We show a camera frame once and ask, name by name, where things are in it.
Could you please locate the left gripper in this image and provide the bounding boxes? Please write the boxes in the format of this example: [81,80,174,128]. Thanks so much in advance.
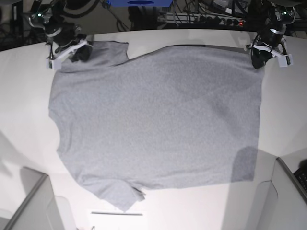
[250,28,286,69]

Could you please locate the grey partition panel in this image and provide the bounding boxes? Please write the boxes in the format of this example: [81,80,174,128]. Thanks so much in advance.
[0,167,65,230]
[221,157,307,230]

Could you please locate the left grey partition panel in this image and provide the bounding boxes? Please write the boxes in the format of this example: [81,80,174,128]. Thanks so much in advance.
[0,167,65,230]

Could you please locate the white power strip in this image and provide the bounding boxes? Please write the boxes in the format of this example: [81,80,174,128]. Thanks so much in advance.
[157,12,245,27]

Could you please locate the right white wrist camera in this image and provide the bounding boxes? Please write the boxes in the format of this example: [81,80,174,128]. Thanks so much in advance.
[46,39,89,70]

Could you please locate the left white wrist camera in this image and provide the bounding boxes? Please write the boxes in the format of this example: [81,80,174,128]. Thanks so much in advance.
[245,43,294,68]

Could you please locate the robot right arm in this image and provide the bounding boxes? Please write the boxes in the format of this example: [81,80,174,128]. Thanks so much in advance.
[27,0,93,69]

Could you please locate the black keyboard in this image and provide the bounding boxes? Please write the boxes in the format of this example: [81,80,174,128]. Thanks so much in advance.
[294,167,307,191]

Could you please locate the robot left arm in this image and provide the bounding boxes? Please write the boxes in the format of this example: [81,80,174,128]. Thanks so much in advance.
[246,2,295,69]

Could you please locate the blue box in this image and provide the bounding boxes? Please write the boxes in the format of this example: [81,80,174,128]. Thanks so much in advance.
[106,0,173,7]

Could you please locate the right grey partition panel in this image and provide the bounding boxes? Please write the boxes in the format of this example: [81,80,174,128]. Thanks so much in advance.
[221,157,307,230]

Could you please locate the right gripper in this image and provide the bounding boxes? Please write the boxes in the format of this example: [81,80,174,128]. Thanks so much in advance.
[45,23,93,62]

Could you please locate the grey T-shirt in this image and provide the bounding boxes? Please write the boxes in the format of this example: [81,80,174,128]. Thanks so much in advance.
[48,42,264,211]

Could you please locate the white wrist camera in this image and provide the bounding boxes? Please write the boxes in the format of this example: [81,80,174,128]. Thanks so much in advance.
[245,43,294,68]
[46,39,89,70]

